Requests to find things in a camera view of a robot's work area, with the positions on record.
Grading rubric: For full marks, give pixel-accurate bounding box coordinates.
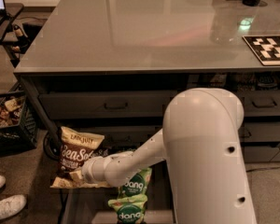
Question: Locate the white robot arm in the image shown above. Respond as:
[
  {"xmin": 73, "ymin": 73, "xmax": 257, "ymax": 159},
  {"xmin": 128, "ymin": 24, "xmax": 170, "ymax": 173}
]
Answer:
[{"xmin": 79, "ymin": 88, "xmax": 257, "ymax": 224}]

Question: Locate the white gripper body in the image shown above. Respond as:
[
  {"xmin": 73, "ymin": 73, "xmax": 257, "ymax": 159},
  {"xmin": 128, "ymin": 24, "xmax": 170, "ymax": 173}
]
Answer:
[{"xmin": 81, "ymin": 156, "xmax": 110, "ymax": 183}]

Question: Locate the front green dang chip bag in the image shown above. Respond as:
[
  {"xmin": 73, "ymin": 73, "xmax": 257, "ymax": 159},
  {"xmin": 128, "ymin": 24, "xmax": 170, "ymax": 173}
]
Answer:
[{"xmin": 108, "ymin": 194, "xmax": 147, "ymax": 224}]

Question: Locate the black white marker board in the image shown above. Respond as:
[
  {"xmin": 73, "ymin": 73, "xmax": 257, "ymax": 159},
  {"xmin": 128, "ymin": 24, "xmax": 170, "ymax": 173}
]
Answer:
[{"xmin": 243, "ymin": 35, "xmax": 280, "ymax": 66}]

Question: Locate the black power cable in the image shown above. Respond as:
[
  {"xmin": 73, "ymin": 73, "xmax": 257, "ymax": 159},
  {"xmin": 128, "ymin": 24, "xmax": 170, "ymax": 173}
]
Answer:
[{"xmin": 245, "ymin": 163, "xmax": 280, "ymax": 174}]

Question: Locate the middle left drawer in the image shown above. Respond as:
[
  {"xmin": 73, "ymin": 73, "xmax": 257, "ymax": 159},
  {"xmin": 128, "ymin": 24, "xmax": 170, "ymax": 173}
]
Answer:
[{"xmin": 57, "ymin": 124, "xmax": 164, "ymax": 148}]

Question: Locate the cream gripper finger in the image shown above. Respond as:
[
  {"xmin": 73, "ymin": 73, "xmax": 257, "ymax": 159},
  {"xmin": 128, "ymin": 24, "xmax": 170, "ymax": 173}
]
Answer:
[{"xmin": 69, "ymin": 169, "xmax": 84, "ymax": 182}]

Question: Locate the green dang chip bag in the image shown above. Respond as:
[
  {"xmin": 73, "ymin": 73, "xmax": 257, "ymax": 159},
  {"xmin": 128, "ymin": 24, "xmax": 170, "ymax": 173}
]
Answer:
[
  {"xmin": 108, "ymin": 194, "xmax": 147, "ymax": 224},
  {"xmin": 118, "ymin": 168, "xmax": 152, "ymax": 198}
]

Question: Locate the dark cabinet frame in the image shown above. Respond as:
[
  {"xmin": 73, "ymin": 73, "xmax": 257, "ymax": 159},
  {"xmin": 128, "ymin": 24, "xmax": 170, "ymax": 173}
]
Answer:
[{"xmin": 17, "ymin": 70, "xmax": 280, "ymax": 157}]

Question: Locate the middle right drawer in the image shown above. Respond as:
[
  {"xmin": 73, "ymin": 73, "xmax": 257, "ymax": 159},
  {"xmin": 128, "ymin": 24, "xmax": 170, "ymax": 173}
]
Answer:
[{"xmin": 239, "ymin": 122, "xmax": 280, "ymax": 143}]

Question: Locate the top right drawer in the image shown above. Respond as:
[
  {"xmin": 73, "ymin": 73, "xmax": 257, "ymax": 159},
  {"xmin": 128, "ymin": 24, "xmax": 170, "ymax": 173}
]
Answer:
[{"xmin": 236, "ymin": 91, "xmax": 280, "ymax": 117}]

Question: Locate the brown sea salt chip bag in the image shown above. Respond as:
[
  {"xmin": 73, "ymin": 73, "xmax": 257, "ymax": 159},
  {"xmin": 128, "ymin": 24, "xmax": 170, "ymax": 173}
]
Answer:
[{"xmin": 51, "ymin": 126, "xmax": 106, "ymax": 189}]

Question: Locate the middle green dang chip bag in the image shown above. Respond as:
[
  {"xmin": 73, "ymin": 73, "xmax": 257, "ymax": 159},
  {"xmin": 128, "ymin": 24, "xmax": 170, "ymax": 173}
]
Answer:
[{"xmin": 118, "ymin": 168, "xmax": 152, "ymax": 198}]

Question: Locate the top left drawer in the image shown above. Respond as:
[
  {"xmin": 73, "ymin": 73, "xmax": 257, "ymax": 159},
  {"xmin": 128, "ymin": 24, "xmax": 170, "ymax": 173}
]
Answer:
[{"xmin": 39, "ymin": 91, "xmax": 177, "ymax": 119}]

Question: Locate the open bottom left drawer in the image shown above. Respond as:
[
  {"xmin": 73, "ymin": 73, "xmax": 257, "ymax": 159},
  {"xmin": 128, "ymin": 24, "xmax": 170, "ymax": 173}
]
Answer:
[{"xmin": 62, "ymin": 146, "xmax": 175, "ymax": 224}]

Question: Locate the black crate of snacks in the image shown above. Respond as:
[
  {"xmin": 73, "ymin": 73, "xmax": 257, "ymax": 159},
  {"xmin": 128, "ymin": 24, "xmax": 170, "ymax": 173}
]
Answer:
[{"xmin": 0, "ymin": 91, "xmax": 37, "ymax": 157}]

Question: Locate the bottom right drawer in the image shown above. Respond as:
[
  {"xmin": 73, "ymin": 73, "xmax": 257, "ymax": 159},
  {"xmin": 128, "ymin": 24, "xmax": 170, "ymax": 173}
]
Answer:
[{"xmin": 243, "ymin": 147, "xmax": 280, "ymax": 163}]

